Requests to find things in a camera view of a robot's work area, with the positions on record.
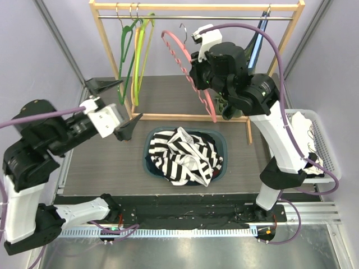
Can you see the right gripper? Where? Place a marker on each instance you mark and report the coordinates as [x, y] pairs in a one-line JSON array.
[[194, 74]]

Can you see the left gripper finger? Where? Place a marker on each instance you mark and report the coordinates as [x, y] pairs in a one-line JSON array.
[[97, 86], [124, 132]]

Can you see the pink hanger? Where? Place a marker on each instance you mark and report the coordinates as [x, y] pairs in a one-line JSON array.
[[203, 95]]

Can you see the green velvet hanger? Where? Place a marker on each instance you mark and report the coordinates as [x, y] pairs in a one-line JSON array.
[[126, 37]]

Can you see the orange yellow hanger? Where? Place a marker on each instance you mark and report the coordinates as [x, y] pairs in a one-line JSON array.
[[136, 77]]

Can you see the olive green tank top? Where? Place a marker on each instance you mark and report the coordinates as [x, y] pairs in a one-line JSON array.
[[221, 106]]

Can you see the striped black white tank top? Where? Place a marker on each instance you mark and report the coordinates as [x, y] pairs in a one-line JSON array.
[[185, 159]]

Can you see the neon yellow hanger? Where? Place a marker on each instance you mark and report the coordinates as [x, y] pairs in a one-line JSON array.
[[148, 34]]

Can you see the light blue hanger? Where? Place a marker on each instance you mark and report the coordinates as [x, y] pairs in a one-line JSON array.
[[258, 38]]

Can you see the navy maroon tank top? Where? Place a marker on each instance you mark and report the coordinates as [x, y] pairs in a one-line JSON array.
[[151, 168]]

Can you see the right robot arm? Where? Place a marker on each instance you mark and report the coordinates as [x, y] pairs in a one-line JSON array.
[[223, 68]]

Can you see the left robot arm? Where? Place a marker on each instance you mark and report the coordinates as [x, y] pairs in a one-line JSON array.
[[45, 135]]

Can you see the blue plastic tub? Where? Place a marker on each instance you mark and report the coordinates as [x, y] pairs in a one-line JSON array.
[[224, 145]]

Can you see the wooden clothes rack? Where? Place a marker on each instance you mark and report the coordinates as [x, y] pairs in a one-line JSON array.
[[96, 7]]

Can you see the folded white garment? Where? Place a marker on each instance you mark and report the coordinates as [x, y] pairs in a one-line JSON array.
[[303, 131]]

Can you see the white plastic basket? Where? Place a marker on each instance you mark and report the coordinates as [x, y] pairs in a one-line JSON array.
[[324, 149]]

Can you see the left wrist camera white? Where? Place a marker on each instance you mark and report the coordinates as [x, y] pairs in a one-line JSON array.
[[105, 118]]

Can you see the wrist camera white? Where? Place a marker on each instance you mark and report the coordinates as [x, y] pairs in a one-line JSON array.
[[105, 118], [207, 40]]

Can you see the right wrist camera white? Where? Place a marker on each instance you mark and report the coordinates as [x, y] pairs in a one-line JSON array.
[[207, 40]]

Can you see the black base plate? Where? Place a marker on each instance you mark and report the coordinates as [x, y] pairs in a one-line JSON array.
[[195, 211]]

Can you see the white slotted cable duct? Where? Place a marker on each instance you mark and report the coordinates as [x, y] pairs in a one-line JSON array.
[[96, 232]]

